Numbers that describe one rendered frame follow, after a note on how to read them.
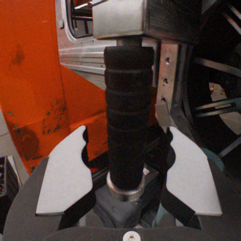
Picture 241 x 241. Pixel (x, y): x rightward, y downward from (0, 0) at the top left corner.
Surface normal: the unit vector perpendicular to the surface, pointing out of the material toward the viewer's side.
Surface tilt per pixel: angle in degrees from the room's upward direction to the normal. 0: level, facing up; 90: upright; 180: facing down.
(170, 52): 90
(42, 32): 90
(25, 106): 90
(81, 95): 90
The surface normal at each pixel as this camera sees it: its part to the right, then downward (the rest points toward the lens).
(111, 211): -0.28, -0.69
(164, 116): -0.72, 0.33
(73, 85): 0.69, 0.33
